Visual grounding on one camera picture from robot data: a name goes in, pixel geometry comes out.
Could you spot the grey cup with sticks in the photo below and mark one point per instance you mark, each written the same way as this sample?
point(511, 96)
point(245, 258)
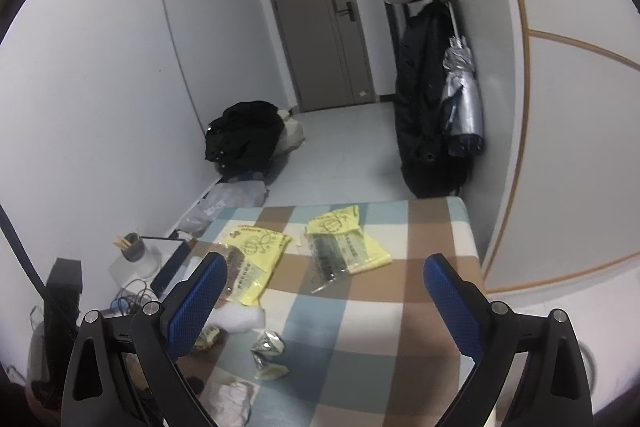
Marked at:
point(131, 249)

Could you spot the silver folded umbrella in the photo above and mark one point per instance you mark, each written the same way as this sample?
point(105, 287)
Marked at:
point(462, 107)

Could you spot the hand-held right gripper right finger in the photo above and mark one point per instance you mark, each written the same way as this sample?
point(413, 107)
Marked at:
point(452, 307)

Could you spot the foil wrapper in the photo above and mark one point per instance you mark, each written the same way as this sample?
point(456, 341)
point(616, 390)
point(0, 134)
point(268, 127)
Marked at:
point(268, 342)
point(270, 368)

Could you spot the yellow plastic packet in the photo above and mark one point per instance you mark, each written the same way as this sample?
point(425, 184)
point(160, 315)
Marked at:
point(255, 252)
point(360, 252)

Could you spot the white tissue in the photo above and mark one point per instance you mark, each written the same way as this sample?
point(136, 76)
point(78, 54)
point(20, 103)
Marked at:
point(240, 318)

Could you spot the grey-brown door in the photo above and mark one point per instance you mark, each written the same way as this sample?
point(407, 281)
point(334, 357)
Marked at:
point(310, 32)

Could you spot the black box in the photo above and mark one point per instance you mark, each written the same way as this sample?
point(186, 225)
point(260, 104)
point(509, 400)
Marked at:
point(62, 302)

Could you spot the beige bag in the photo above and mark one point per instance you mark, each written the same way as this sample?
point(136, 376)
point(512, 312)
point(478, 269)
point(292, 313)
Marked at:
point(292, 134)

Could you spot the pile of black clothes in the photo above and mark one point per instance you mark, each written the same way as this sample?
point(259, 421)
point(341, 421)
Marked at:
point(245, 132)

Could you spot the small yellowish wrapper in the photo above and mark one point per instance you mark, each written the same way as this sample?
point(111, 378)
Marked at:
point(209, 338)

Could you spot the black hanging coat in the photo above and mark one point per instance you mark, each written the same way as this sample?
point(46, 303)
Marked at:
point(417, 107)

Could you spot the crumpled white paper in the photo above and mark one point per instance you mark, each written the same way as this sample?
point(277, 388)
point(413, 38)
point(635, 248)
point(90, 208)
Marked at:
point(232, 402)

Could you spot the white container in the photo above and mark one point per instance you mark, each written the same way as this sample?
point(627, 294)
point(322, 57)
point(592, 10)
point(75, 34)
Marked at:
point(145, 267)

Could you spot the checkered blanket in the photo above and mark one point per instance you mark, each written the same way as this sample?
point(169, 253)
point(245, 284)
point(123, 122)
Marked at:
point(375, 332)

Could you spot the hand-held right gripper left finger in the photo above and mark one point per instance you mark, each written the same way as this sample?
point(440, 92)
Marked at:
point(197, 302)

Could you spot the clear plastic bag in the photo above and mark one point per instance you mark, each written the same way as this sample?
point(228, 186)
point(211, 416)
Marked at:
point(225, 202)

